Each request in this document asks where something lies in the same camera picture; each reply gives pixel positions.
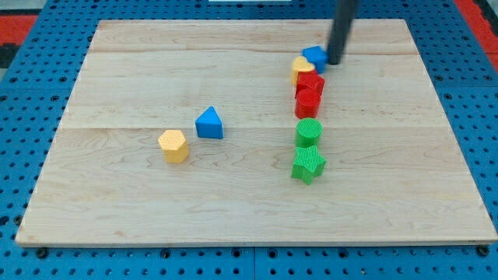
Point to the yellow heart block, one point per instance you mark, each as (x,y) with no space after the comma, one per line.
(300,64)

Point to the blue triangle block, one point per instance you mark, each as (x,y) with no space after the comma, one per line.
(209,125)

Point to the green cylinder block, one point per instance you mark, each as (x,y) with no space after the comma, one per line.
(308,132)

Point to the green star block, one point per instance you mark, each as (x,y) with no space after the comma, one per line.
(308,163)

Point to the wooden board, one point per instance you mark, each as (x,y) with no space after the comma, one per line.
(394,176)

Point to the red cylinder block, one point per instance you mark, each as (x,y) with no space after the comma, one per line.
(307,103)

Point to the yellow hexagon block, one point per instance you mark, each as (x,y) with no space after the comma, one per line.
(174,146)

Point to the red square block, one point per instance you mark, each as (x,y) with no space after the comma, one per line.
(310,80)

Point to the blue cube block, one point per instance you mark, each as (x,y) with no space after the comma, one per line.
(316,56)

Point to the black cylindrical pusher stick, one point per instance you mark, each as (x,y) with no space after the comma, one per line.
(345,13)

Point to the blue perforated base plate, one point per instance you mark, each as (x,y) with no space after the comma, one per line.
(37,85)

